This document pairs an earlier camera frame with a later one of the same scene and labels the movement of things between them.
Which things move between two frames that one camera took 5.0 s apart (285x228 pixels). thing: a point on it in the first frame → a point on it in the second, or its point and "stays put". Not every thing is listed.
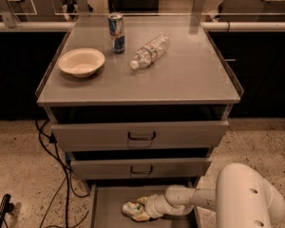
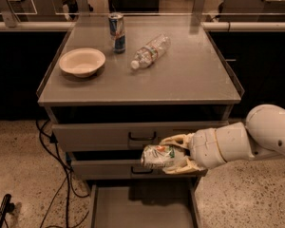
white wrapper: [132, 208] → [161, 157]
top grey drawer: [140, 136] stays put
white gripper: [153, 206] → [205, 148]
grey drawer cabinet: [139, 104] stays put
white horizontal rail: [209, 27] stays put
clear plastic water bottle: [147, 54] stays put
